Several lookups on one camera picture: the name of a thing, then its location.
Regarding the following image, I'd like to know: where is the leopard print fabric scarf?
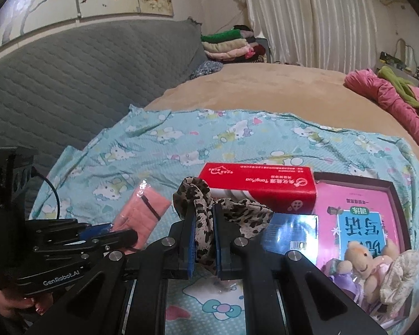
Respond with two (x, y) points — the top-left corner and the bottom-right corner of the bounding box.
(172, 176), (273, 274)

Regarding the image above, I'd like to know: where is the pink packaged cloth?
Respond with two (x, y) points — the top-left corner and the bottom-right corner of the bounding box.
(112, 180), (171, 254)

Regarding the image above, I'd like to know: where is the teddy bear purple dress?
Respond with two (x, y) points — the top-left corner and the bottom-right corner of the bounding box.
(322, 259), (363, 306)

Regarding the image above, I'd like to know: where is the teddy bear pink dress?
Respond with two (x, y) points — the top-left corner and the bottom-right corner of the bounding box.
(337, 239), (400, 304)

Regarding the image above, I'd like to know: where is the floral beige cloth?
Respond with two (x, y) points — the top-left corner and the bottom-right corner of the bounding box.
(379, 250), (419, 318)

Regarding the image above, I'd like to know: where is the person's left hand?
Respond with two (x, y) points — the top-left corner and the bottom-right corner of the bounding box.
(0, 289), (53, 318)

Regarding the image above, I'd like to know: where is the dark blue small box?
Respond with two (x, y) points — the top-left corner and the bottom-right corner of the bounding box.
(261, 212), (319, 265)

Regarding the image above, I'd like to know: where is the red white tissue box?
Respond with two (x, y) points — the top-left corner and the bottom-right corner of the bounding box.
(199, 162), (317, 214)

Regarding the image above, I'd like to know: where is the light blue cartoon sheet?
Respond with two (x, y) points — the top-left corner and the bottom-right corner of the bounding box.
(28, 104), (419, 335)

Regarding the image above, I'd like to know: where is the pink blue children's book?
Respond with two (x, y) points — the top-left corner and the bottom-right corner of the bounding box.
(314, 179), (406, 322)

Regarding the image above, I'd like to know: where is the tan bed blanket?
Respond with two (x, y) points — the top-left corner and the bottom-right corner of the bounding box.
(147, 64), (419, 160)

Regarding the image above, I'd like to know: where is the dark floral pillow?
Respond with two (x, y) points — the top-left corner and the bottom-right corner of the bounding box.
(189, 61), (224, 80)

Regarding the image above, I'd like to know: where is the grey quilted headboard cover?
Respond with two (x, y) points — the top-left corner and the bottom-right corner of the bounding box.
(0, 19), (206, 214)

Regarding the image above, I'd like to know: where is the stack of folded clothes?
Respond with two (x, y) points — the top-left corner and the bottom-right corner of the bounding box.
(200, 25), (271, 64)

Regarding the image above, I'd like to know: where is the pink quilted comforter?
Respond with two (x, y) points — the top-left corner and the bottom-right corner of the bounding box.
(344, 69), (419, 145)

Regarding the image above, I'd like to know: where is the green garment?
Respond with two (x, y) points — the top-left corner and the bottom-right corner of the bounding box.
(377, 66), (419, 116)

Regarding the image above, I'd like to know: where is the white striped curtain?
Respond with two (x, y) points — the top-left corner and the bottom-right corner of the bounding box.
(246, 0), (377, 73)

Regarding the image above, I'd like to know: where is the cluttered side desk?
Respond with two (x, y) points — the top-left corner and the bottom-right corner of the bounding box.
(374, 38), (419, 87)

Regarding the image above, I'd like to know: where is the black cable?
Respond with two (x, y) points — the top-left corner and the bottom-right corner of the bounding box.
(31, 166), (62, 220)

